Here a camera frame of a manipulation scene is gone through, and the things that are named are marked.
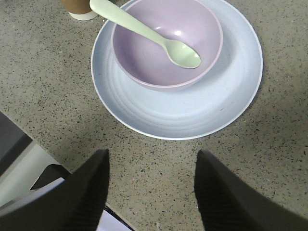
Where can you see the pale green plastic spoon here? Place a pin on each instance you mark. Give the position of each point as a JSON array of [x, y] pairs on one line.
[[178, 52]]

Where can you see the brown paper cup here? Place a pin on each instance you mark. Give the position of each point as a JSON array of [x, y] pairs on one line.
[[79, 9]]

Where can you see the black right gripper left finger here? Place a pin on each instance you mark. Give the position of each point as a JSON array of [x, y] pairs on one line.
[[74, 205]]

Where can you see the light blue plastic plate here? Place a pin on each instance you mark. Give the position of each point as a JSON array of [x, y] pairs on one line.
[[211, 104]]

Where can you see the lilac plastic bowl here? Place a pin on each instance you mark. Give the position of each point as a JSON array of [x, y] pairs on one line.
[[147, 62]]

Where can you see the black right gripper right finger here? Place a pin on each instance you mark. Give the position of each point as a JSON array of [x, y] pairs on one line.
[[226, 203]]

